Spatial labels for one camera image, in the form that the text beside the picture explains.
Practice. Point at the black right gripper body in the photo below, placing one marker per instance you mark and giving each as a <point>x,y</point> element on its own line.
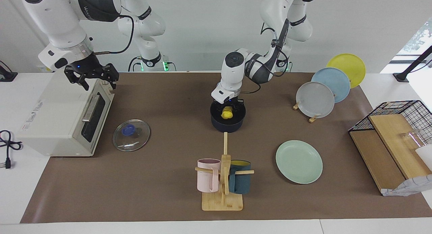
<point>89,69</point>

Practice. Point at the glass lid with blue knob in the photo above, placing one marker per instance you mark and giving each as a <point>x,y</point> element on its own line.
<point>135,142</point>

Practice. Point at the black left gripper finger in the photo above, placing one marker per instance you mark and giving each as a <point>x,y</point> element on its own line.
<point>218,110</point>
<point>237,109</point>

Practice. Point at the brown table mat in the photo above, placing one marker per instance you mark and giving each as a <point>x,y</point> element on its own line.
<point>152,180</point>

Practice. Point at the clear glass jug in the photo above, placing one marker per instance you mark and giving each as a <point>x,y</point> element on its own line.
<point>413,139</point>

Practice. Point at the yellow plate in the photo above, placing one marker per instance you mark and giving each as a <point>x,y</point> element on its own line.
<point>351,65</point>

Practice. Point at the dark blue saucepan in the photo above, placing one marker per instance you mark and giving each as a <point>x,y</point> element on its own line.
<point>227,126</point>

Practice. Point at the wooden mug tree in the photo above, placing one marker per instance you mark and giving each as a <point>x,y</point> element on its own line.
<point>222,202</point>

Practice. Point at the white toaster oven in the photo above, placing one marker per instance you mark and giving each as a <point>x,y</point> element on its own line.
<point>50,119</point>

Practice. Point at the mint green plate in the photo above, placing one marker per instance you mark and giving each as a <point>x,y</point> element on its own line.
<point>298,163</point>

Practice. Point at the yellow potato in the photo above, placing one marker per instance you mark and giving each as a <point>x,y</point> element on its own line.
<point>227,113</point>

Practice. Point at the light bamboo board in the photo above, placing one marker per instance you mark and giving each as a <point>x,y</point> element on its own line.
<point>395,139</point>

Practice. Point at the black table clamp stand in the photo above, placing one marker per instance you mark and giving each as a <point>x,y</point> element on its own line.
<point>6,76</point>

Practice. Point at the wooden plate rack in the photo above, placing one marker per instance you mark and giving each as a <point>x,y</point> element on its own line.
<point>313,119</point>

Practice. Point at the white wall socket box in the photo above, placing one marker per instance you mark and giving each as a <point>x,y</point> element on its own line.
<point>42,69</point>

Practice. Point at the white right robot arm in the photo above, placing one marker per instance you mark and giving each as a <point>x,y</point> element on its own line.
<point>57,18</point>

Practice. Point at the crumpled white paper bag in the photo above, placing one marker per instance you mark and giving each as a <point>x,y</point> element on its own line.
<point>411,186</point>

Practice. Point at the white plastic cup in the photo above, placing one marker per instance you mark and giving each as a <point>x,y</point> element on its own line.
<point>426,156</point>

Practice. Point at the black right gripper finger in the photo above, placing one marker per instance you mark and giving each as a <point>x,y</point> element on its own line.
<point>76,75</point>
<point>113,76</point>

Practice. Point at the pink mug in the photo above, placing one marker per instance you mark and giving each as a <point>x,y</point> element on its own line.
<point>206,181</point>

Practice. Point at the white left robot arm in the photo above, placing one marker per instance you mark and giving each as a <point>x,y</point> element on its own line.
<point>233,72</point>

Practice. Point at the light blue plate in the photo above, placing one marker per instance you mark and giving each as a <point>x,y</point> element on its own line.
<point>337,82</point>

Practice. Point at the dark teal mug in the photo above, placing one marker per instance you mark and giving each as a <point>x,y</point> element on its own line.
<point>240,183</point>

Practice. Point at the grey plate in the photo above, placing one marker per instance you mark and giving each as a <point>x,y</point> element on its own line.
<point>315,100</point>

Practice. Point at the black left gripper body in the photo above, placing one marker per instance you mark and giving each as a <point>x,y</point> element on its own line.
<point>236,103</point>

